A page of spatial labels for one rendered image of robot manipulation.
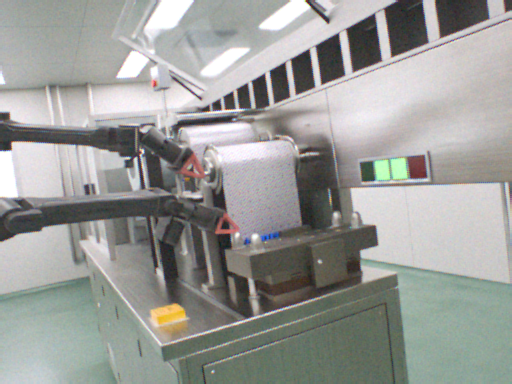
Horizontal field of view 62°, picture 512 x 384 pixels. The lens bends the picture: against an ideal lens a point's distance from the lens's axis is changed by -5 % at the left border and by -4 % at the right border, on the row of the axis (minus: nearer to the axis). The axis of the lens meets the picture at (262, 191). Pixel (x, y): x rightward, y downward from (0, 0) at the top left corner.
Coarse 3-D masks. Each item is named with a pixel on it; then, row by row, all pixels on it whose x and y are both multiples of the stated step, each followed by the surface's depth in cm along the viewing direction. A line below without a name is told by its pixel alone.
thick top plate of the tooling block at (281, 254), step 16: (368, 224) 126; (272, 240) 124; (288, 240) 120; (304, 240) 116; (320, 240) 116; (352, 240) 120; (368, 240) 123; (240, 256) 111; (256, 256) 107; (272, 256) 109; (288, 256) 111; (304, 256) 113; (240, 272) 113; (256, 272) 107; (272, 272) 109
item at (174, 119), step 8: (208, 112) 155; (216, 112) 156; (224, 112) 158; (232, 112) 159; (240, 112) 161; (248, 112) 162; (256, 112) 164; (168, 120) 154; (176, 120) 149; (184, 120) 153; (192, 120) 156; (200, 120) 160; (208, 120) 162; (216, 120) 166; (168, 128) 158
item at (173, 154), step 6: (168, 138) 121; (162, 144) 119; (168, 144) 119; (174, 144) 121; (162, 150) 119; (168, 150) 119; (174, 150) 120; (180, 150) 121; (186, 150) 119; (162, 156) 120; (168, 156) 120; (174, 156) 120; (180, 156) 119; (168, 162) 121; (174, 162) 120; (180, 162) 118
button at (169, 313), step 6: (168, 306) 110; (174, 306) 109; (180, 306) 108; (156, 312) 106; (162, 312) 105; (168, 312) 105; (174, 312) 105; (180, 312) 105; (156, 318) 103; (162, 318) 103; (168, 318) 104; (174, 318) 105; (180, 318) 105; (162, 324) 103
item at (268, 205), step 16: (288, 176) 134; (224, 192) 125; (240, 192) 127; (256, 192) 129; (272, 192) 132; (288, 192) 134; (240, 208) 127; (256, 208) 129; (272, 208) 132; (288, 208) 134; (240, 224) 127; (256, 224) 129; (272, 224) 132; (288, 224) 134
